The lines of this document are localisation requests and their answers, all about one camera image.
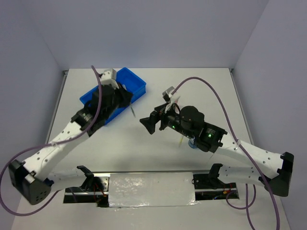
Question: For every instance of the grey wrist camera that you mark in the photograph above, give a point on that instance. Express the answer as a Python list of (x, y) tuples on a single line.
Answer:
[(109, 77), (170, 98)]

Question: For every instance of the blue paint jar right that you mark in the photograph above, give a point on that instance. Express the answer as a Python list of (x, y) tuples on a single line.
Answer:
[(191, 144)]

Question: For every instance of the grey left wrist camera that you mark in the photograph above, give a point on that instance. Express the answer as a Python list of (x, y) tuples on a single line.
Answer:
[(109, 77)]

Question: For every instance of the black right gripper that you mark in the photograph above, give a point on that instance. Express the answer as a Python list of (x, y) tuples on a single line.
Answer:
[(149, 122)]

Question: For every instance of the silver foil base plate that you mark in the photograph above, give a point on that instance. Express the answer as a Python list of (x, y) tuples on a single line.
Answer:
[(162, 189)]

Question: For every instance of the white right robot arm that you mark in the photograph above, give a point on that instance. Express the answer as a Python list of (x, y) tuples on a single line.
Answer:
[(273, 171)]

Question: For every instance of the blue compartment tray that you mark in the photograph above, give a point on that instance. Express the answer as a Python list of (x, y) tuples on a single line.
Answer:
[(133, 84)]

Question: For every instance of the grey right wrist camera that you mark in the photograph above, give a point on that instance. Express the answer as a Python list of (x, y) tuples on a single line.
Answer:
[(170, 98)]

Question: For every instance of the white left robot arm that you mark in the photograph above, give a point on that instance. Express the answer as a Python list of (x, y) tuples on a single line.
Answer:
[(32, 176)]

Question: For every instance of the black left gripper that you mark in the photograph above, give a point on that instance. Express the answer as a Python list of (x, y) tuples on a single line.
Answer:
[(125, 96)]

